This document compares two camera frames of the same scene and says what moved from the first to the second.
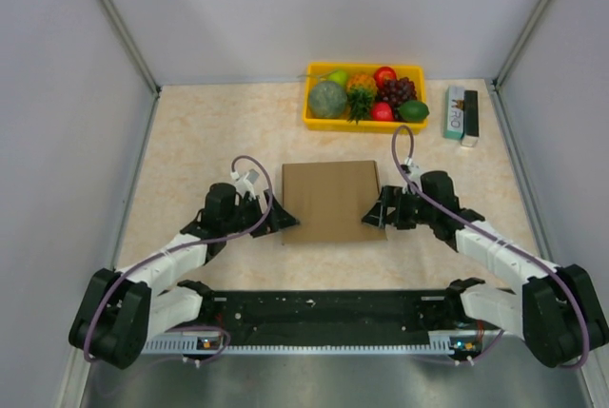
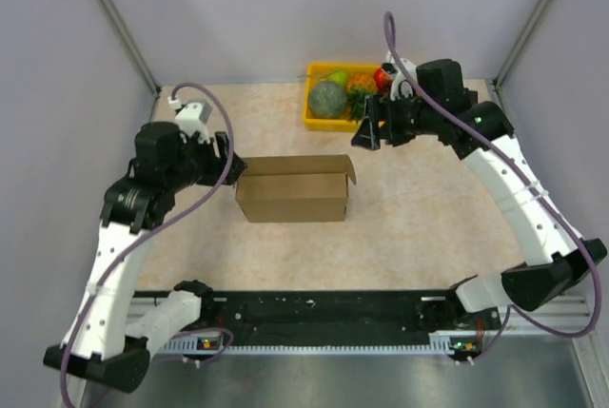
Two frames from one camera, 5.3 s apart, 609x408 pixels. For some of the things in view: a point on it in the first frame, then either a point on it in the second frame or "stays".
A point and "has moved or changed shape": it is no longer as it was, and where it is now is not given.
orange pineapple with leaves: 361,92 stays
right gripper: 393,197 to 368,135
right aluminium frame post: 535,23 stays
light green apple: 339,76 stays
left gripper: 276,219 to 217,165
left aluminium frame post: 114,16 stays
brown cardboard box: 330,200 has moved or changed shape
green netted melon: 327,99 stays
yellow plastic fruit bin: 317,72 stays
